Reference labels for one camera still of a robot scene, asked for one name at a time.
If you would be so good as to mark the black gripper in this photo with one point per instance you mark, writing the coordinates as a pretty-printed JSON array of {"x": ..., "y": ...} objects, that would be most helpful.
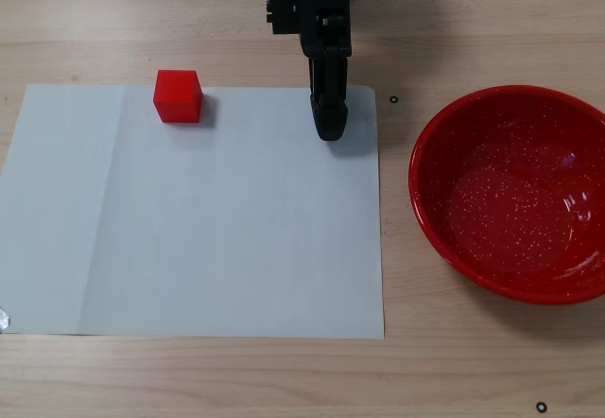
[{"x": 327, "y": 42}]

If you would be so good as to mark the red cube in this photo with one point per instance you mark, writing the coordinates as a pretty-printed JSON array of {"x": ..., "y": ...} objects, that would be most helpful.
[{"x": 177, "y": 99}]

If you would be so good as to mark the red speckled bowl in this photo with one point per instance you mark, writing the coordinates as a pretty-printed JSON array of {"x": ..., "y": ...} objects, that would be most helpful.
[{"x": 510, "y": 200}]

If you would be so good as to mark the white paper sheet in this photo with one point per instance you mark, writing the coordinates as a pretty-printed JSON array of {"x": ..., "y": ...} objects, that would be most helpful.
[{"x": 212, "y": 229}]

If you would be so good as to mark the grey tape piece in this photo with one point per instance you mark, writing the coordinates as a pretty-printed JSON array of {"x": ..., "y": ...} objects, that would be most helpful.
[{"x": 4, "y": 321}]

